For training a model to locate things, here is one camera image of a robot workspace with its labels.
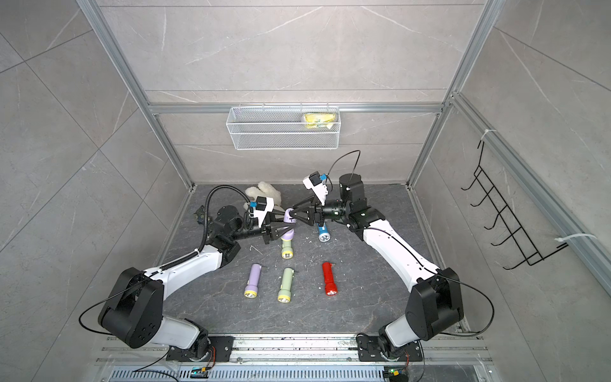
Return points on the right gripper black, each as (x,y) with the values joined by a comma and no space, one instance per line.
(317,213)

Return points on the white plush bear toy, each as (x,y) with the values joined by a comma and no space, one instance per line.
(265,189)

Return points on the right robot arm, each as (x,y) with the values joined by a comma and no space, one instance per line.
(435,300)

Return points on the green flashlight near row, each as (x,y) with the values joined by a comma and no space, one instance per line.
(285,293)

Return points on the white wire wall basket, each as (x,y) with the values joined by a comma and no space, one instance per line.
(267,128)

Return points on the green flashlight row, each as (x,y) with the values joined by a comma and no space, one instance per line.
(285,293)
(287,249)

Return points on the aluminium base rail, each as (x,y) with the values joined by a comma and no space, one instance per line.
(297,357)

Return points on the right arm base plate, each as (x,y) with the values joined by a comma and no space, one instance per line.
(376,348)

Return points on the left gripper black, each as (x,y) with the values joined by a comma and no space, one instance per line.
(269,230)

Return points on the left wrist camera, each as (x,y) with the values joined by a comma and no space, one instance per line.
(259,209)

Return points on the red flashlight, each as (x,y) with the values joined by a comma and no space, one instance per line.
(330,285)

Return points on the blue flashlight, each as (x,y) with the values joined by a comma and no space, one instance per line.
(323,234)

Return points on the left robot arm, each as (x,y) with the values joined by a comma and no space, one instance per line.
(134,311)

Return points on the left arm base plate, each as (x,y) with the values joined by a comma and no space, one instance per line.
(214,348)

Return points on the yellow sponge in basket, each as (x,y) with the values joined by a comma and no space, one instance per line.
(319,120)

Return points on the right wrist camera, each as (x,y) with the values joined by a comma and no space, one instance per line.
(316,182)

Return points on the black wire hook rack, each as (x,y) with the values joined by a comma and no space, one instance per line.
(506,216)

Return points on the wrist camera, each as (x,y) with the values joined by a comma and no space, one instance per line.
(316,182)
(259,209)

